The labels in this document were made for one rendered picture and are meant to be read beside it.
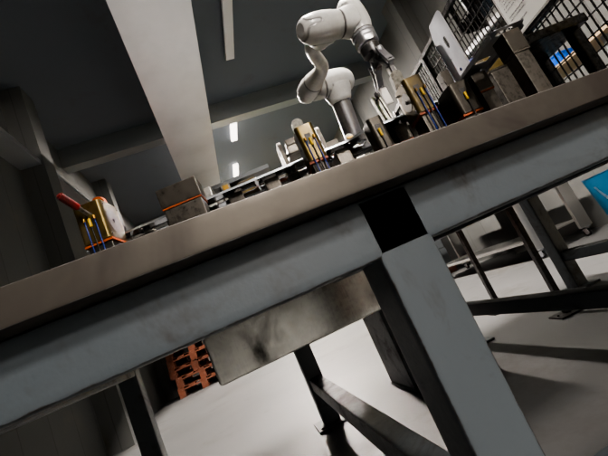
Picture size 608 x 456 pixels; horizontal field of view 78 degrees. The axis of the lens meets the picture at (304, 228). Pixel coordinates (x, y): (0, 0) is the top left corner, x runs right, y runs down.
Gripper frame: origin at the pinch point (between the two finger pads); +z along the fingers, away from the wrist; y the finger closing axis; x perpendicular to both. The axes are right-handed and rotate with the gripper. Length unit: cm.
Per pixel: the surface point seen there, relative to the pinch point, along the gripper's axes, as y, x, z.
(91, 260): 87, -79, 44
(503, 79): 16.6, 26.5, 17.7
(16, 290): 89, -86, 44
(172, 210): 21, -85, 18
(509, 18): 1, 54, -9
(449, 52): 0.3, 26.7, -6.1
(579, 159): 74, -16, 54
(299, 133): 22.1, -42.3, 11.2
